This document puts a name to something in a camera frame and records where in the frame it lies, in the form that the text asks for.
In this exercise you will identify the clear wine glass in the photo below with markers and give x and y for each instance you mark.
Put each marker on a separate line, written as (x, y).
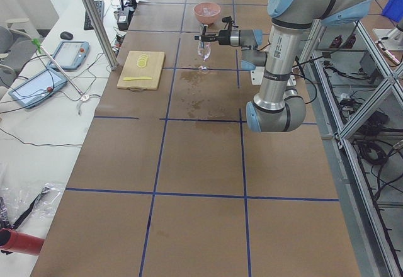
(204, 51)

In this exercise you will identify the bamboo cutting board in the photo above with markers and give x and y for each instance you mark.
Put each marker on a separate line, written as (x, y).
(155, 63)

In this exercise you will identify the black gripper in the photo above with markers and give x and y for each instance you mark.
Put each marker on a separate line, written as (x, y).
(223, 38)

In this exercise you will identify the grey office chair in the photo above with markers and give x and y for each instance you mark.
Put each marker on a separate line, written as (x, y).
(16, 50)

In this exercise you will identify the clear ice cube pile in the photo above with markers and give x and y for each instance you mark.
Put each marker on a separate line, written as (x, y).
(207, 11)

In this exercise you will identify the pink ribbed bowl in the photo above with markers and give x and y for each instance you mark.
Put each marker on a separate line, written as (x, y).
(206, 20)

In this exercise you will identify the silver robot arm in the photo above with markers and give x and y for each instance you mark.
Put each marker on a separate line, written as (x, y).
(247, 40)
(277, 107)

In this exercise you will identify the blue storage bin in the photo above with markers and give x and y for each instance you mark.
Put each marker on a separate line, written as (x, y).
(393, 10)

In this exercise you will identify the aluminium frame post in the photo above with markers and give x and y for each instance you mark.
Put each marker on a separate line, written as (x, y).
(100, 33)

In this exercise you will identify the yellow plastic knife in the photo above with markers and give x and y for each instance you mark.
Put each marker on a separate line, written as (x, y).
(141, 78)

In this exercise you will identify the blue teach pendant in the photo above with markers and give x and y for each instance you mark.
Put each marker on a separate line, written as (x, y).
(71, 54)
(38, 88)

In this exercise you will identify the plastic bag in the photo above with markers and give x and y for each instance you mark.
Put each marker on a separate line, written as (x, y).
(25, 201)

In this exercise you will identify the red thermos bottle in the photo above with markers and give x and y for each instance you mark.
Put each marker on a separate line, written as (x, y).
(14, 241)

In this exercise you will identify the black computer mouse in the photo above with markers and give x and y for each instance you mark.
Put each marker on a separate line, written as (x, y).
(65, 35)

